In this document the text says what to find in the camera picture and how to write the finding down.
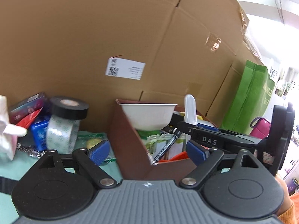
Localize black electrical tape roll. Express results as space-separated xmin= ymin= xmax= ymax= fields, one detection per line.
xmin=50 ymin=96 xmax=89 ymax=120

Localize red tube of cream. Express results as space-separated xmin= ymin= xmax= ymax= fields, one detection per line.
xmin=16 ymin=108 xmax=43 ymax=129

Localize black marker pen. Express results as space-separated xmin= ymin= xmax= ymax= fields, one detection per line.
xmin=152 ymin=130 xmax=182 ymax=164

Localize person right hand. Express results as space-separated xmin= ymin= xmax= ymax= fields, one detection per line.
xmin=275 ymin=175 xmax=292 ymax=216

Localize orange plastic item in box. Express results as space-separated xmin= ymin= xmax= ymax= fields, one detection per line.
xmin=160 ymin=151 xmax=189 ymax=162

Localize green wrapped cookie packet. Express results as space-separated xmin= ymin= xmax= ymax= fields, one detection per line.
xmin=74 ymin=131 xmax=117 ymax=163

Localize pink water bottle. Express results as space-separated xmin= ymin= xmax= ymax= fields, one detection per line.
xmin=249 ymin=117 xmax=271 ymax=139

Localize green patterned packing tape roll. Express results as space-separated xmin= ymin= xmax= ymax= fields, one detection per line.
xmin=46 ymin=114 xmax=80 ymax=154

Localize brown cardboard storage box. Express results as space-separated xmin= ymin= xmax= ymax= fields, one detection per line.
xmin=107 ymin=99 xmax=220 ymax=183

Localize green white packets in box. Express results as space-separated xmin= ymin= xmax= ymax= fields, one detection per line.
xmin=137 ymin=130 xmax=186 ymax=160

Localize green non-woven bag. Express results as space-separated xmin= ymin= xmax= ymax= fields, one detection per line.
xmin=221 ymin=60 xmax=275 ymax=135

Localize blue plastic box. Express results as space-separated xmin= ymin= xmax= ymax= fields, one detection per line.
xmin=30 ymin=115 xmax=50 ymax=151

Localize white ribbed paper bowl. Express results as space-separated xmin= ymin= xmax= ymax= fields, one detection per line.
xmin=120 ymin=103 xmax=177 ymax=131

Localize teal cloth mat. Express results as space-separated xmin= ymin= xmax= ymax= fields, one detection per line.
xmin=1 ymin=131 xmax=122 ymax=223

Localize white rubber glove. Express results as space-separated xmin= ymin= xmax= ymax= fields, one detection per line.
xmin=0 ymin=95 xmax=27 ymax=161

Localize dark purple carton box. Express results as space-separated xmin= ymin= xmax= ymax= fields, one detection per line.
xmin=8 ymin=92 xmax=50 ymax=124

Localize white shipping label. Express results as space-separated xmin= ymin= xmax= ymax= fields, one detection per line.
xmin=105 ymin=57 xmax=145 ymax=80

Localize black strap on mat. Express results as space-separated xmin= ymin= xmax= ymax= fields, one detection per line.
xmin=0 ymin=176 xmax=19 ymax=195

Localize large cardboard box wall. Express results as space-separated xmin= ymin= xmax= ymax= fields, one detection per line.
xmin=1 ymin=0 xmax=261 ymax=131

